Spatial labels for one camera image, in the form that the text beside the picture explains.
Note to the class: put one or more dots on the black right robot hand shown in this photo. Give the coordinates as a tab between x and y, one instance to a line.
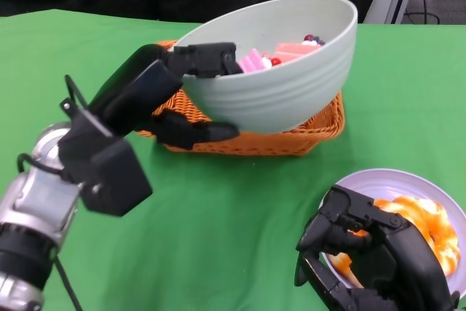
400	263

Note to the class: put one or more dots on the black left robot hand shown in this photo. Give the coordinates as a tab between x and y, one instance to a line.
138	89

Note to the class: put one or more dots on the grey round bowl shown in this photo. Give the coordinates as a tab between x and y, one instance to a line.
273	96

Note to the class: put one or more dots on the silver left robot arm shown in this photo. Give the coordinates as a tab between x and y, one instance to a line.
32	198

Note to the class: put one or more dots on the pale lavender round plate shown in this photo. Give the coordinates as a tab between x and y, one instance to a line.
382	183

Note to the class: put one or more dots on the pink striped cake slice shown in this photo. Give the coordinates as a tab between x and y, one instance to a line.
251	61

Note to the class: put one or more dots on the salmon pink cake slice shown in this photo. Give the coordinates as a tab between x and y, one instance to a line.
291	50

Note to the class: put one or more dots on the orange wicker basket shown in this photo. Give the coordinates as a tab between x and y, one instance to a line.
291	140

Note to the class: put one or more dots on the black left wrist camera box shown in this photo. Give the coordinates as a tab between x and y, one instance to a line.
109	176

